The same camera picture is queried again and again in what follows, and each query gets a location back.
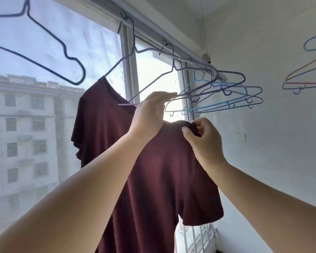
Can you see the metal window security grille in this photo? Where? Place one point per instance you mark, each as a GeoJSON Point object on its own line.
{"type": "Point", "coordinates": [205, 239]}

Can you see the person's right hand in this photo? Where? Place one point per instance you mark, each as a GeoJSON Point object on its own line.
{"type": "Point", "coordinates": [206, 147]}

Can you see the white window frame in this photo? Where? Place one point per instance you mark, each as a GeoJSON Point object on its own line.
{"type": "Point", "coordinates": [127, 65]}

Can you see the white apartment building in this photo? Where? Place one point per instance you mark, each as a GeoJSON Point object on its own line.
{"type": "Point", "coordinates": [23, 134]}

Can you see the metal clothes drying rail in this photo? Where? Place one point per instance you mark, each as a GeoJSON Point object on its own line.
{"type": "Point", "coordinates": [147, 34]}

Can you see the person's right forearm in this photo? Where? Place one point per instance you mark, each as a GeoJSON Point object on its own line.
{"type": "Point", "coordinates": [266, 208]}

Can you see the person's left hand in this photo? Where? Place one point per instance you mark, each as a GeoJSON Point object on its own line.
{"type": "Point", "coordinates": [147, 118]}

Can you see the person's left fingers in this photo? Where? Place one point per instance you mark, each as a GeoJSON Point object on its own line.
{"type": "Point", "coordinates": [162, 95]}

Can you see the rail end pulley bracket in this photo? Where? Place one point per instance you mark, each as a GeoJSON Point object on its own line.
{"type": "Point", "coordinates": [207, 58]}

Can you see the white wall socket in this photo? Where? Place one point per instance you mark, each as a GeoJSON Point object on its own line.
{"type": "Point", "coordinates": [240, 137]}

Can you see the person's left forearm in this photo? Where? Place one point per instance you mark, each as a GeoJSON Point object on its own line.
{"type": "Point", "coordinates": [76, 200]}

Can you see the person's right thumb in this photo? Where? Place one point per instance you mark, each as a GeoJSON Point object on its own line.
{"type": "Point", "coordinates": [189, 135]}

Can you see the maroon t-shirt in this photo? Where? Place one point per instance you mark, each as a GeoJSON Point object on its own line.
{"type": "Point", "coordinates": [152, 187]}

